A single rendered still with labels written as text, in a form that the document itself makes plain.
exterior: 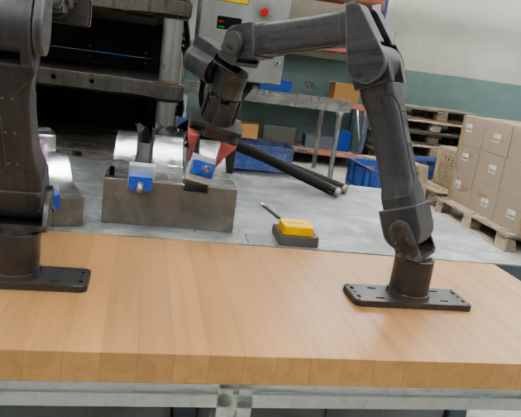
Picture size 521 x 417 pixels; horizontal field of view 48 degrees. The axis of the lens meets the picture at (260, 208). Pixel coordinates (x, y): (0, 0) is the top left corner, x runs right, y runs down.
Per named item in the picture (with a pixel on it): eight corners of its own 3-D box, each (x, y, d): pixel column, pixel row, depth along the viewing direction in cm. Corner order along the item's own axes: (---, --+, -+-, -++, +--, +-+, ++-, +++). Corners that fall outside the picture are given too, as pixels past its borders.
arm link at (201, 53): (172, 68, 110) (195, 7, 105) (201, 71, 117) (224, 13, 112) (216, 98, 105) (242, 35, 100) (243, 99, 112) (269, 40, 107)
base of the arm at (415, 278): (349, 242, 95) (364, 257, 88) (461, 251, 99) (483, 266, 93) (341, 288, 97) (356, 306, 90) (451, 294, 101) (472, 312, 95)
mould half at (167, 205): (231, 232, 119) (240, 167, 116) (100, 222, 115) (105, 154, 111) (212, 180, 167) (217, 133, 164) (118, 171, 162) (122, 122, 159)
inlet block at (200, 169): (216, 187, 108) (224, 159, 108) (190, 179, 107) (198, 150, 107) (207, 184, 120) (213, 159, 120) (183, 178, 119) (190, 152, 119)
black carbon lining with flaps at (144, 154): (204, 189, 122) (209, 145, 120) (126, 182, 119) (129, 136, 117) (195, 160, 156) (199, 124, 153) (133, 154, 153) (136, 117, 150)
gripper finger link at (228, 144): (191, 152, 120) (204, 112, 115) (224, 162, 121) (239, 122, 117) (189, 169, 114) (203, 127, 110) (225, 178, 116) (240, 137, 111)
